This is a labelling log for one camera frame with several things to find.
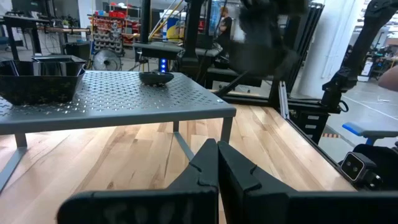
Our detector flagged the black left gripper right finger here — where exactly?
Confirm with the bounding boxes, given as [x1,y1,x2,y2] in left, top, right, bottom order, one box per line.
[218,141,398,224]

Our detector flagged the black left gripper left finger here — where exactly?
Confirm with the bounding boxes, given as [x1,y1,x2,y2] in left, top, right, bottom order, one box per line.
[57,138,219,224]

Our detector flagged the black wavy square bowl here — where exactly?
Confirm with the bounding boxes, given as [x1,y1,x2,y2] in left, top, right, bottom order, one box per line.
[0,58,87,106]

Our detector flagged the grey perforated metal shelf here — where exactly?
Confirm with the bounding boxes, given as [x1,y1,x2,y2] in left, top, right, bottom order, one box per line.
[0,70,238,195]

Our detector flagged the black round bowl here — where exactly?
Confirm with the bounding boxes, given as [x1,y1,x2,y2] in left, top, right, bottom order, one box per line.
[138,71,175,87]

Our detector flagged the grey blue padded bench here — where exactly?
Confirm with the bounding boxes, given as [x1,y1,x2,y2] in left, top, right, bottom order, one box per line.
[341,121,398,146]

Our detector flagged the grey platform with pole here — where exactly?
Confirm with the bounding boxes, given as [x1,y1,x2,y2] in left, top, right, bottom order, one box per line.
[133,0,223,60]

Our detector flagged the grey floor fan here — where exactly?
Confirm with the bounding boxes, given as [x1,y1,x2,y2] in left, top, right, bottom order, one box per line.
[92,49,123,72]

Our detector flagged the blue yellow sign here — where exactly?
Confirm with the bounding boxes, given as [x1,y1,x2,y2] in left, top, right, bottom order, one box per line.
[161,17,183,43]

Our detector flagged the person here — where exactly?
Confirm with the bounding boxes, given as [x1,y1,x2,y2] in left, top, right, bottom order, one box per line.
[216,6,233,47]
[377,65,398,93]

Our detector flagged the parts bin rack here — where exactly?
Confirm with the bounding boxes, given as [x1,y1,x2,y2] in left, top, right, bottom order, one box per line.
[88,2,142,55]

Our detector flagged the black computer tower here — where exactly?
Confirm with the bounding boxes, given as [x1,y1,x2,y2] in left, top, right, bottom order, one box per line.
[63,42,91,62]

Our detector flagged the brown tube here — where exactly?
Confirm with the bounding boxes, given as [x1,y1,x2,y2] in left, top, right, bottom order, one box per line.
[37,26,92,35]

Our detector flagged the black desk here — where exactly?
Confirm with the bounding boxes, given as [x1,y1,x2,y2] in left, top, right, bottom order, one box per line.
[2,14,52,62]

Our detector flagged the silver aluminium bracket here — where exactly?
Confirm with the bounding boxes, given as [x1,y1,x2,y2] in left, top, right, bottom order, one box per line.
[278,81,290,120]

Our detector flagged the small black depth camera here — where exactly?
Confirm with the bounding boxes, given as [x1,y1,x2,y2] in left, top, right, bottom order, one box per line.
[340,152,367,183]

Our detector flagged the black camera module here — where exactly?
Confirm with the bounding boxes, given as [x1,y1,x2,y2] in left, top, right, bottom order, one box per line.
[338,142,398,191]

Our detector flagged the black aluminium rig frame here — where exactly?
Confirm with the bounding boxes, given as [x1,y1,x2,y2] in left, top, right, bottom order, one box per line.
[214,0,357,190]

